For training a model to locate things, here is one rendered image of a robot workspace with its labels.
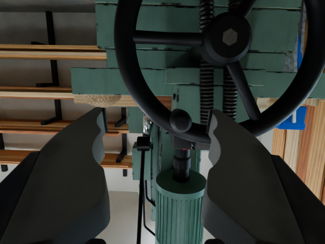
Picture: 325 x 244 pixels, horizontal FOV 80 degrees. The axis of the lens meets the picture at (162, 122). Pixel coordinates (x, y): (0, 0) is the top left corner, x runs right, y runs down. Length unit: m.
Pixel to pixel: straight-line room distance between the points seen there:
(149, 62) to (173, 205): 0.43
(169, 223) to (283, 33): 0.61
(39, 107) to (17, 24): 1.18
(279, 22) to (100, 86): 0.42
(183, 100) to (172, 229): 0.47
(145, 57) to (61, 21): 2.94
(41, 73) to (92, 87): 3.00
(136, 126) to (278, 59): 0.53
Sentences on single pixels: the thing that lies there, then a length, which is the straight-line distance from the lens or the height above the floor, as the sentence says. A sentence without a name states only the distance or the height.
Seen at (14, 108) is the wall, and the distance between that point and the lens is 3.79.
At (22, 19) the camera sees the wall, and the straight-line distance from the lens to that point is 3.65.
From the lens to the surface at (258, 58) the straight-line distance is 0.51.
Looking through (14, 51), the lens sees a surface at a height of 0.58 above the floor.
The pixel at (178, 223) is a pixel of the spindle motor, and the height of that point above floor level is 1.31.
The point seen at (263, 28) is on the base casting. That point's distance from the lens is 0.52.
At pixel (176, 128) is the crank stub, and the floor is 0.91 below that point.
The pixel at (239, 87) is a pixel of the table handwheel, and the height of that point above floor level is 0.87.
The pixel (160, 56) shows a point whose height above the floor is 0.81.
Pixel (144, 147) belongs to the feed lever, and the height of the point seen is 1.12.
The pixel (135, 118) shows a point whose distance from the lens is 0.79.
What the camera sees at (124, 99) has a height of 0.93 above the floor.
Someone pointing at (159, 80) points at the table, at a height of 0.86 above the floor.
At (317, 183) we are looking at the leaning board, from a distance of 2.17.
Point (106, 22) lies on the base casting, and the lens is 0.48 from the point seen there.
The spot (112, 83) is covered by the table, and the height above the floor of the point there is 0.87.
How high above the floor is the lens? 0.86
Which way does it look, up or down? 13 degrees up
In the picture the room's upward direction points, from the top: 179 degrees counter-clockwise
